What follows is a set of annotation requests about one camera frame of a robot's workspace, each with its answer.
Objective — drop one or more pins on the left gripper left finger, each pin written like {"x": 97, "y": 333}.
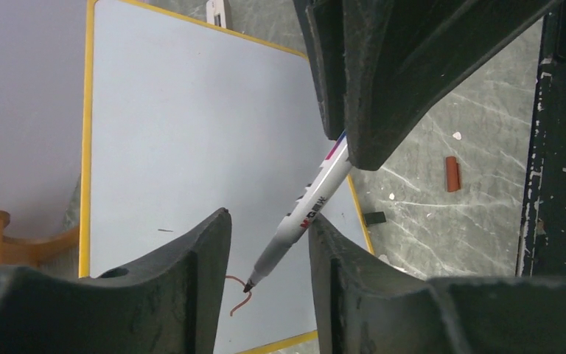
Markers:
{"x": 167, "y": 301}

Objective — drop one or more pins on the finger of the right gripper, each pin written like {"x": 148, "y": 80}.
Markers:
{"x": 321, "y": 24}
{"x": 402, "y": 57}

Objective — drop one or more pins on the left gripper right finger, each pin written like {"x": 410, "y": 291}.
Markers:
{"x": 363, "y": 305}

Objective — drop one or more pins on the brown marker cap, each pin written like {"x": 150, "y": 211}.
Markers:
{"x": 453, "y": 179}

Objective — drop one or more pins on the white brown whiteboard marker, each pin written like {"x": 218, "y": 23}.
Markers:
{"x": 332, "y": 172}

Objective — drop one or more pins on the yellow framed whiteboard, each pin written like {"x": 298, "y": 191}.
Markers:
{"x": 182, "y": 118}

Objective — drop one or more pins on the white whiteboard eraser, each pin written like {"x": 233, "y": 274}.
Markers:
{"x": 218, "y": 13}

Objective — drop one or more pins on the wooden shelf rack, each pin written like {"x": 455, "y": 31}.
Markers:
{"x": 34, "y": 252}

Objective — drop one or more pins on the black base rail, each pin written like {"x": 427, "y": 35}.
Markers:
{"x": 542, "y": 240}

